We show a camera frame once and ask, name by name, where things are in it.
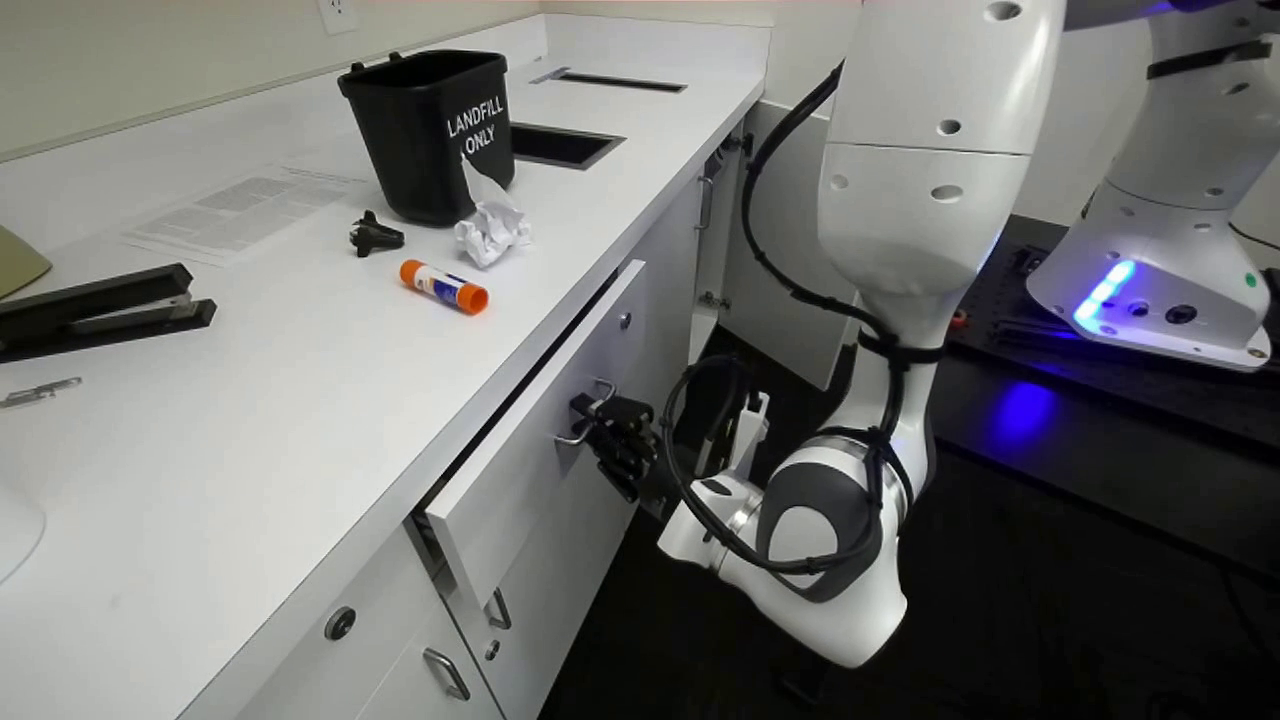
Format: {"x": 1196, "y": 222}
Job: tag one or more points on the black stapler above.
{"x": 90, "y": 310}

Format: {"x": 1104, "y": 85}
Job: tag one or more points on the drawer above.
{"x": 340, "y": 650}
{"x": 560, "y": 620}
{"x": 520, "y": 480}

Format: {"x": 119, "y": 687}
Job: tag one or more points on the crumpled white tissue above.
{"x": 492, "y": 232}

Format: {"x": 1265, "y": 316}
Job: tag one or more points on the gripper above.
{"x": 668, "y": 492}

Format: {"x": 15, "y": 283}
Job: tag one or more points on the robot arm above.
{"x": 930, "y": 200}

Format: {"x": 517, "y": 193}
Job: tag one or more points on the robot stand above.
{"x": 1130, "y": 420}

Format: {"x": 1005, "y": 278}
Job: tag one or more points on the cabinet door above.
{"x": 790, "y": 250}

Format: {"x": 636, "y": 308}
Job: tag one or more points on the glue stick with orange caps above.
{"x": 445, "y": 287}

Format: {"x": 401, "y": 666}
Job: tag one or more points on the black binder clip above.
{"x": 376, "y": 236}

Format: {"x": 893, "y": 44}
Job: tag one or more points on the tan folder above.
{"x": 18, "y": 262}

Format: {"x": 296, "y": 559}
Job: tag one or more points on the black waste bin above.
{"x": 430, "y": 140}

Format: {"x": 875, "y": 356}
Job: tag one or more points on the white round object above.
{"x": 15, "y": 530}

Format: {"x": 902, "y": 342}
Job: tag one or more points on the printed paper sheet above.
{"x": 240, "y": 212}

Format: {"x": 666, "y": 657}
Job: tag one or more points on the wall socket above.
{"x": 338, "y": 14}

